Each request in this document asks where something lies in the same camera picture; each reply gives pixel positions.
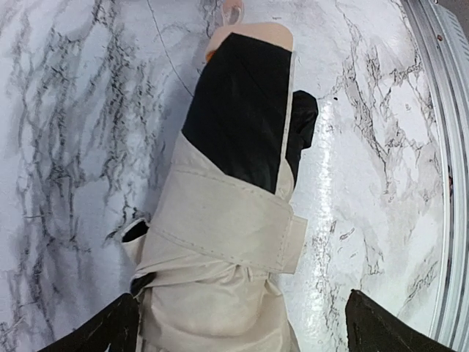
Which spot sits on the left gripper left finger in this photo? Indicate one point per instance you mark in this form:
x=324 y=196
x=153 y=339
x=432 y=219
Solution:
x=114 y=328

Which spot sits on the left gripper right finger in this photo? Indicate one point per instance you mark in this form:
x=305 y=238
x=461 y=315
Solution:
x=371 y=328

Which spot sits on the beige folding umbrella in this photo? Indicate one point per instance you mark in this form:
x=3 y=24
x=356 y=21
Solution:
x=224 y=225

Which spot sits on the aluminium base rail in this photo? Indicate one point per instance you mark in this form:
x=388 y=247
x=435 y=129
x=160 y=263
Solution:
x=444 y=51

